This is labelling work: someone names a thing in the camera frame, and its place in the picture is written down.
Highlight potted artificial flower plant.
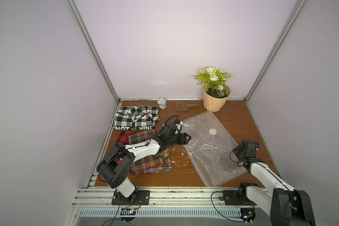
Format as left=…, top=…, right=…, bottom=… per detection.
left=195, top=66, right=233, bottom=112

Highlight clear plastic vacuum bag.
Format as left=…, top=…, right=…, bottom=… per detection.
left=182, top=111, right=246, bottom=187

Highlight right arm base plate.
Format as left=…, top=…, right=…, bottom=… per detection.
left=221, top=190, right=252, bottom=206

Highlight multicolour tartan shirt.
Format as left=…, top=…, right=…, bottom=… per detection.
left=128, top=130, right=173, bottom=175

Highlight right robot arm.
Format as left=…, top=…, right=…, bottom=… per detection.
left=232, top=140, right=316, bottom=226

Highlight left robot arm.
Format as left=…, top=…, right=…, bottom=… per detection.
left=97, top=115, right=191, bottom=202

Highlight aluminium rail frame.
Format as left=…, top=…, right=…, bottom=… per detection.
left=66, top=186, right=272, bottom=226

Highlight black white checked shirt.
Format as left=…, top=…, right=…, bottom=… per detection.
left=114, top=105, right=160, bottom=131

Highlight small labelled tin can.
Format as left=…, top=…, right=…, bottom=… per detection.
left=157, top=98, right=167, bottom=110

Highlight red black checked shirt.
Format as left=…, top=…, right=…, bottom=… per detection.
left=115, top=131, right=134, bottom=164

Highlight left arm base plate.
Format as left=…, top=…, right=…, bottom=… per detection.
left=111, top=190, right=150, bottom=206

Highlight brown plastic scoop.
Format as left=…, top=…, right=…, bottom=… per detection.
left=176, top=102, right=199, bottom=112

